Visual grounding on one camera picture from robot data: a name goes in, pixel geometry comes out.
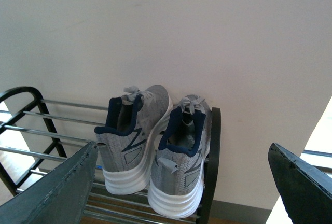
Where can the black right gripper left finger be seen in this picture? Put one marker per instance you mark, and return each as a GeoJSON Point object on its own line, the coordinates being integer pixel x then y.
{"type": "Point", "coordinates": [58, 197]}

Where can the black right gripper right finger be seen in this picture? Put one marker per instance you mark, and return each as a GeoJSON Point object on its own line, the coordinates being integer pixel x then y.
{"type": "Point", "coordinates": [304, 189]}

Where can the grey sneaker with navy lining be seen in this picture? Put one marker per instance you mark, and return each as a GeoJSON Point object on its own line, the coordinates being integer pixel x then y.
{"type": "Point", "coordinates": [177, 176]}

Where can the black metal shoe rack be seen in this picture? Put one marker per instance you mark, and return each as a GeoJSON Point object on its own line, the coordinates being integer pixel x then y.
{"type": "Point", "coordinates": [101, 206]}

